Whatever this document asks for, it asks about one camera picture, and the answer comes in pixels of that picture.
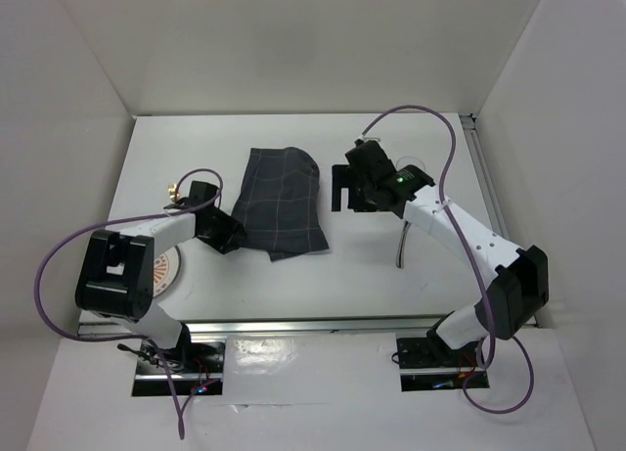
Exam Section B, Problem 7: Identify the aluminium frame rail right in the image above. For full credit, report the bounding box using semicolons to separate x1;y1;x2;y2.
460;114;511;240

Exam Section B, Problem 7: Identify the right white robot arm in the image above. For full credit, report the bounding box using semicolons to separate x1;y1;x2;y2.
332;140;549;365

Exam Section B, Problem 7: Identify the silver table knife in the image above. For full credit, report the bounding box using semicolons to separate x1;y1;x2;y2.
395;221;411;269

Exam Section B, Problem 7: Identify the dark checked cloth placemat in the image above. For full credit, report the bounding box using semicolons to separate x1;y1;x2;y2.
232;147;330;262

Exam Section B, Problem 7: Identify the aluminium frame rail front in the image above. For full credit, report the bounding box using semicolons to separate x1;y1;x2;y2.
77;314;534;336

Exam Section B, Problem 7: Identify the aluminium frame rail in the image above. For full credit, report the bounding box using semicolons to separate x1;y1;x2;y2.
77;314;534;336
460;114;511;240

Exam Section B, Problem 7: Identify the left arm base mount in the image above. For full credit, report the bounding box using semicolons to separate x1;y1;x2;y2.
117;341;226;397

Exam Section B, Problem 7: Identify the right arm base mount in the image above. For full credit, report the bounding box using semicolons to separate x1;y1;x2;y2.
390;338;490;392

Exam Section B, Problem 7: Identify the clear wine glass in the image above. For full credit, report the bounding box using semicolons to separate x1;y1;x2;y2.
395;156;426;172

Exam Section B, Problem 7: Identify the gold fork green handle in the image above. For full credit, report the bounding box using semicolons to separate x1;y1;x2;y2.
164;184;185;209

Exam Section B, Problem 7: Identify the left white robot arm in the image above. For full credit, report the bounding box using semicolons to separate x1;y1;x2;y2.
75;181;246;372

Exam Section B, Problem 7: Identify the white orange patterned plate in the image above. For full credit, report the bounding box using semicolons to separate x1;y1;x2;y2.
153;247;182;297

